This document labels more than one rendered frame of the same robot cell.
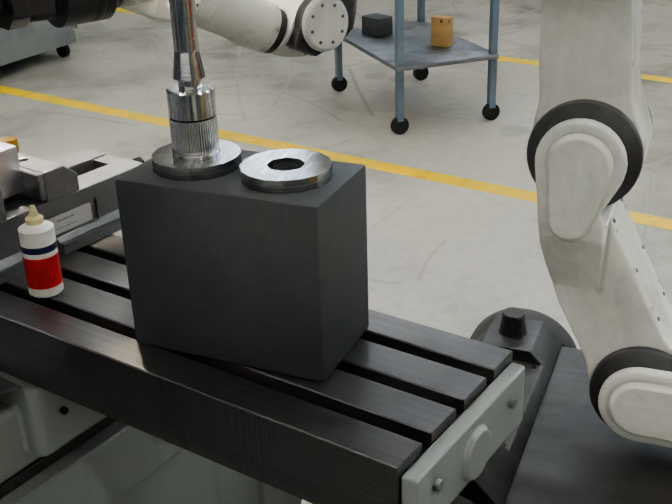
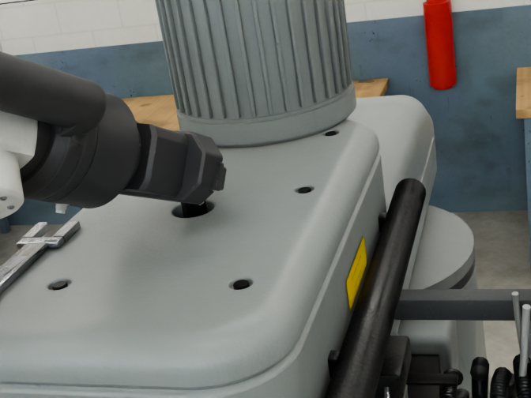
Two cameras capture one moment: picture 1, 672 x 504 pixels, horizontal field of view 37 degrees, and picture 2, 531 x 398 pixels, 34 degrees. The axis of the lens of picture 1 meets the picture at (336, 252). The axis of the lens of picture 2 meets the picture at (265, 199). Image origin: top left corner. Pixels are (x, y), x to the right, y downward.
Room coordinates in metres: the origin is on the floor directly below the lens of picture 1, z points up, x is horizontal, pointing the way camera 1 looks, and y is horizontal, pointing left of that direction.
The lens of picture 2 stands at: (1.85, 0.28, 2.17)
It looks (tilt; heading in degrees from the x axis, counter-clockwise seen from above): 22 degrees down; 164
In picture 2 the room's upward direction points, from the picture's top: 9 degrees counter-clockwise
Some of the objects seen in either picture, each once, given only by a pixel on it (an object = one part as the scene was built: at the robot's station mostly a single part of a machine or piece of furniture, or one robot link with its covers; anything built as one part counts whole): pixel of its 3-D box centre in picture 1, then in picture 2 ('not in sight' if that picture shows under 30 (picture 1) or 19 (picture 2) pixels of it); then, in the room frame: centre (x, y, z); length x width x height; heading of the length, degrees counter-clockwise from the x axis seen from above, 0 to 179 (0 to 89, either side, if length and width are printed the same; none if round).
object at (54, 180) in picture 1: (28, 173); not in sight; (1.21, 0.39, 1.01); 0.12 x 0.06 x 0.04; 53
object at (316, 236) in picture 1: (247, 250); not in sight; (0.94, 0.09, 1.02); 0.22 x 0.12 x 0.20; 66
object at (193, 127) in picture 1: (193, 125); not in sight; (0.96, 0.14, 1.15); 0.05 x 0.05 x 0.06
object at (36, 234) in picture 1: (39, 248); not in sight; (1.06, 0.34, 0.97); 0.04 x 0.04 x 0.11
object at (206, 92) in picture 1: (190, 91); not in sight; (0.96, 0.14, 1.18); 0.05 x 0.05 x 0.01
